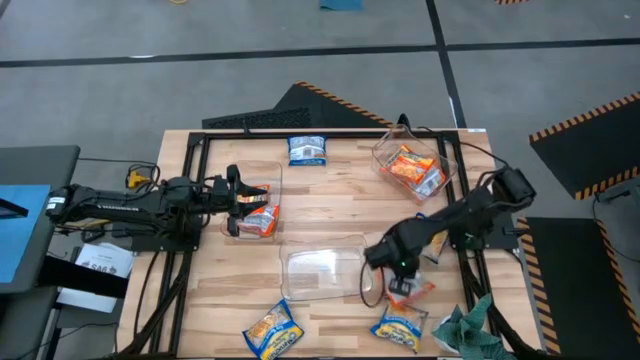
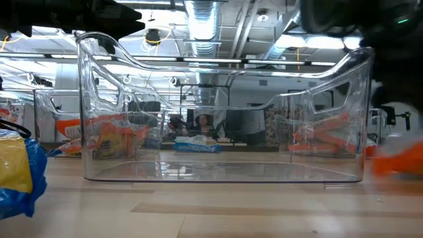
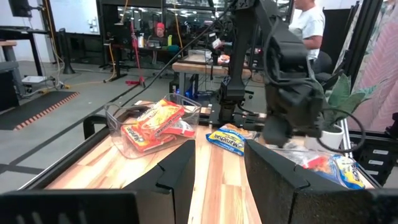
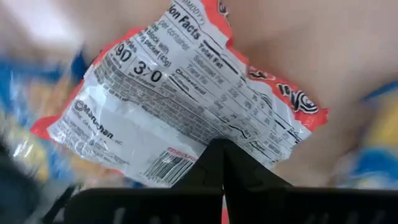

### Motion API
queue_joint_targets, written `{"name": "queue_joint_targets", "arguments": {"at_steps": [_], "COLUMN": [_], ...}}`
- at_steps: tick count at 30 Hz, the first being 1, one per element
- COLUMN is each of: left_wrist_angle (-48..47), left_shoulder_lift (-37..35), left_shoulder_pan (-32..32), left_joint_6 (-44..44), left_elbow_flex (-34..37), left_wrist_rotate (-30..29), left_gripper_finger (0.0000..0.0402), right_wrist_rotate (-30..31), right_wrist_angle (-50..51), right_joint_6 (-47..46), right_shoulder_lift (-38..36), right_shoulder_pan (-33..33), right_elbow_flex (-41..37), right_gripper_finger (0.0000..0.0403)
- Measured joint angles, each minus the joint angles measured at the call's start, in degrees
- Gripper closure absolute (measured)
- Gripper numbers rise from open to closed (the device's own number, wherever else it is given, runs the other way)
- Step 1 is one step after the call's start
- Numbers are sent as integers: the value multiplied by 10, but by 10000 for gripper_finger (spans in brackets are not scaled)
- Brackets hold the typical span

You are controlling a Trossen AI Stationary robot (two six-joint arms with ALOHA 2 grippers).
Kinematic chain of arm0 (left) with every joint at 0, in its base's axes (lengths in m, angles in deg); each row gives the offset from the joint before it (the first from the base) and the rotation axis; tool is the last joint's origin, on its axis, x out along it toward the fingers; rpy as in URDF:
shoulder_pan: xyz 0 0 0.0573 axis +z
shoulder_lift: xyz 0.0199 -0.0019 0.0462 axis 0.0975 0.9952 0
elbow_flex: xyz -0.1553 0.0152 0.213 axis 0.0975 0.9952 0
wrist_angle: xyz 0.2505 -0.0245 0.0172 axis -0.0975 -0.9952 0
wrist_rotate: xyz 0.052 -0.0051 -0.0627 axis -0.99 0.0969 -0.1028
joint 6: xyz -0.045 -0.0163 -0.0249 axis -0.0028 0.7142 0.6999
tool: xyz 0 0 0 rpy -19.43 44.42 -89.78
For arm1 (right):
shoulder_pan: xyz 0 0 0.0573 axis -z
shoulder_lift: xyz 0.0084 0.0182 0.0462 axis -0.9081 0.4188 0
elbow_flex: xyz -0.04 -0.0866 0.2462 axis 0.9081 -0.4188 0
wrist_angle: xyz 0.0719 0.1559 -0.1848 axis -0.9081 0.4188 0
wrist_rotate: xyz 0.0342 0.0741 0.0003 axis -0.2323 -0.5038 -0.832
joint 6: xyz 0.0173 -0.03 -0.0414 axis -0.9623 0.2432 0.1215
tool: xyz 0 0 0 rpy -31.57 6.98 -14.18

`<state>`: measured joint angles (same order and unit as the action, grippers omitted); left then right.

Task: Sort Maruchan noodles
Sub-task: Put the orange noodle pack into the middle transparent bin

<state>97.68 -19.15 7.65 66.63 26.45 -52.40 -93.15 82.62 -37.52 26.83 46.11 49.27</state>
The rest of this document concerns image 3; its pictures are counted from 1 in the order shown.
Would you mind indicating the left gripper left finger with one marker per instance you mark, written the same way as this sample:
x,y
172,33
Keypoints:
x,y
174,193

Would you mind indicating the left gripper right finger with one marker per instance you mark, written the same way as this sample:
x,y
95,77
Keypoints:
x,y
273,193

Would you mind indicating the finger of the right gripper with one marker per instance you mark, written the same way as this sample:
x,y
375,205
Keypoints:
x,y
276,132

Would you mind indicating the blue Maruchan ramen pack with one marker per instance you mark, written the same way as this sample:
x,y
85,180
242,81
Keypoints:
x,y
348,174
228,141

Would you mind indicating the orange Maruchan ramen pack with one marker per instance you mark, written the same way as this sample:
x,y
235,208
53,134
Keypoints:
x,y
140,140
161,118
185,129

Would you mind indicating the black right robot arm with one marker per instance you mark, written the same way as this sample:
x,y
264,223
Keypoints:
x,y
241,46

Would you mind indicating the green plant in white pot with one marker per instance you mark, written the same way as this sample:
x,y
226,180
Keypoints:
x,y
340,96

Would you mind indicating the black office chair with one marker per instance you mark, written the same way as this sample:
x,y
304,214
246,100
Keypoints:
x,y
323,63

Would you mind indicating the person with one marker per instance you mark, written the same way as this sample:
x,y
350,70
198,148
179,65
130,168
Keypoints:
x,y
308,25
160,31

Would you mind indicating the pink patterned panel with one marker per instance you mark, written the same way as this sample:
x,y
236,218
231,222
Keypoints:
x,y
382,77

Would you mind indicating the clear plastic bin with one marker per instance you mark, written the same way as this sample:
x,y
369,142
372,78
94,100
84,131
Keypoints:
x,y
112,118

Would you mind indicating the wooden table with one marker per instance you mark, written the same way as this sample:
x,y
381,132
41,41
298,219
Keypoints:
x,y
199,68

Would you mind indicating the red stand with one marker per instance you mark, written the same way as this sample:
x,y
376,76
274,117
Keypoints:
x,y
136,82

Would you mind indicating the black hazard-striped floor mat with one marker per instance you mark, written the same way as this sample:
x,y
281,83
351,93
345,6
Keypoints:
x,y
34,109

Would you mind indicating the black floor stand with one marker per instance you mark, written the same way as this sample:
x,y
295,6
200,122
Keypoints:
x,y
66,53

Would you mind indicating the white box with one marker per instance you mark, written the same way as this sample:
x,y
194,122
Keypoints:
x,y
32,79

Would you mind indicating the dark grey cabinet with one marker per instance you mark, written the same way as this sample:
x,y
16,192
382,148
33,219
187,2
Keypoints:
x,y
7,90

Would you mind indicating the white board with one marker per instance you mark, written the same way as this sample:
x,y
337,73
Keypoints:
x,y
74,15

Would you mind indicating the black desk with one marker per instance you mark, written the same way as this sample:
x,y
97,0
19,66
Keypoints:
x,y
18,32

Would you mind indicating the black wall monitor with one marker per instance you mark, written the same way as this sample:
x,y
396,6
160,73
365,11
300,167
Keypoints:
x,y
20,7

